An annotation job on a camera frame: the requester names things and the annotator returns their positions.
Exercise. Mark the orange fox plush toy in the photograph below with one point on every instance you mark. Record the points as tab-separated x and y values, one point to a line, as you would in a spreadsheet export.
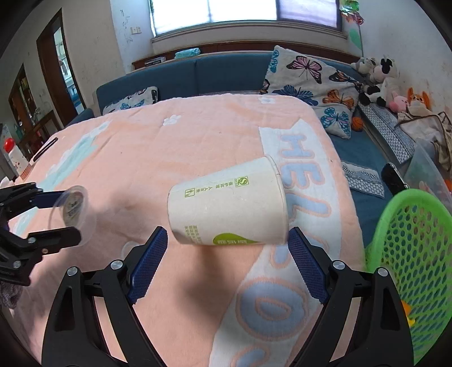
421	100

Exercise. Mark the grey plush toy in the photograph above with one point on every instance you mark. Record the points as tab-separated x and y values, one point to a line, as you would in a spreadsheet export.
365	65

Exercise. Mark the green plastic basket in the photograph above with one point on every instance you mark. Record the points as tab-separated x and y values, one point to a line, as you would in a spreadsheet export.
412	241

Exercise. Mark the cow plush toy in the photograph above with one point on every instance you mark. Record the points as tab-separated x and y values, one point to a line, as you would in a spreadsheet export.
383	84

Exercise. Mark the pink plush toy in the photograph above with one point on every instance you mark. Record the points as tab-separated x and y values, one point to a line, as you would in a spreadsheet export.
398	104

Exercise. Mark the crumpled beige cloth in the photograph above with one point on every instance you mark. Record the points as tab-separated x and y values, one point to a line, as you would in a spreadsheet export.
431	128

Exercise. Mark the small orange ball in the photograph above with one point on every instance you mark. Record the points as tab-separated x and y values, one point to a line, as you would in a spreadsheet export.
357	124

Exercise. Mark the red cap white bottle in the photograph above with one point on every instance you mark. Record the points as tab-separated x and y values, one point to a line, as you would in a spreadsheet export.
17	158

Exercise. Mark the window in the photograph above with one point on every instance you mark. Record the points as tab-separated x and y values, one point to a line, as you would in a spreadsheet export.
167	15

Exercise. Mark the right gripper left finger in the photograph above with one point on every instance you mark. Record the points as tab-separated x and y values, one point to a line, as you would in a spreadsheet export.
73	334

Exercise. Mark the dark wooden door frame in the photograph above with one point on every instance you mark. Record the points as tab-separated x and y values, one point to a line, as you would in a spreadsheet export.
58	72

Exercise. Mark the butterfly print pillow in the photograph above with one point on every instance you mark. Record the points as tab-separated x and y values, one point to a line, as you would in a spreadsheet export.
332	93

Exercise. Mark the yellow snack wrapper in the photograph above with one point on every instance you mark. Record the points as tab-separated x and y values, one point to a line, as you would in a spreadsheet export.
407	310

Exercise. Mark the blue sofa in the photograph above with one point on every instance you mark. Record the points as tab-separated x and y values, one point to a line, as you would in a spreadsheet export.
244	72

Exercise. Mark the white paper cup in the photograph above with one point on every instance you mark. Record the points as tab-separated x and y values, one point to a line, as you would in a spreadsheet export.
241	205

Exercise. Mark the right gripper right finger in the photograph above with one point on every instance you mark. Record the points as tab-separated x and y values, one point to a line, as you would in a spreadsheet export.
381	335

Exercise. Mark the clear plastic storage box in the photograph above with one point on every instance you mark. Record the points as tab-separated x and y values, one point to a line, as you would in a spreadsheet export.
423	174

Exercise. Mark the blue white patterned cloth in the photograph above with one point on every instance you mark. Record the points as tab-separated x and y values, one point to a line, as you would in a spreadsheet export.
363	179

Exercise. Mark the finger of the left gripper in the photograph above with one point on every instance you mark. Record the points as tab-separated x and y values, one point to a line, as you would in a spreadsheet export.
20	198
52	240

